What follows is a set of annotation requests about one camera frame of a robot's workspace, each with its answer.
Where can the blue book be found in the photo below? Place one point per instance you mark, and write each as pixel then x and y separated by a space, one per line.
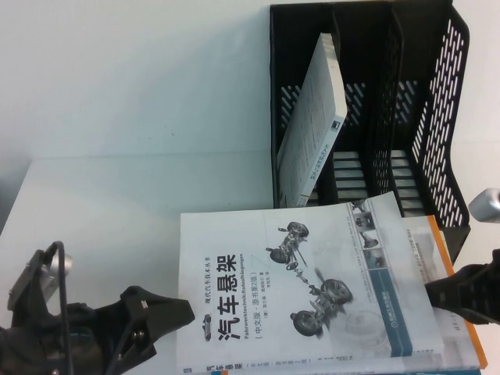
pixel 390 373

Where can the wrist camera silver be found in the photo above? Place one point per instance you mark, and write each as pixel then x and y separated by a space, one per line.
pixel 486 205
pixel 43 273

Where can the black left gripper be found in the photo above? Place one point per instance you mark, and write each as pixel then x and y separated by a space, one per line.
pixel 93 332

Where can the orange-edged ROS2 programming book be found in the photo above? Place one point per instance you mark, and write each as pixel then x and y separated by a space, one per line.
pixel 449 336

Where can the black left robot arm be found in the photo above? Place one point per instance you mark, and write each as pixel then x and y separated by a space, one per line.
pixel 19 351

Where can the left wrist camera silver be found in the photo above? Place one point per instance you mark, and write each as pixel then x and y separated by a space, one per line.
pixel 43 273

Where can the black plastic book stand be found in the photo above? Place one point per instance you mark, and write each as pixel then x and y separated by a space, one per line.
pixel 441 117

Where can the thin white paperback book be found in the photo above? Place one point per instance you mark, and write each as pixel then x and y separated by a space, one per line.
pixel 312 129

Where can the white car suspension book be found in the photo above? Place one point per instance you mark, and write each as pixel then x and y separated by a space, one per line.
pixel 250 297

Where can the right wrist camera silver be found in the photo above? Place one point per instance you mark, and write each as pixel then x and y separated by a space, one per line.
pixel 486 205

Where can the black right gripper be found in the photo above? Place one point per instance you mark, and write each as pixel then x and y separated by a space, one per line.
pixel 488 289

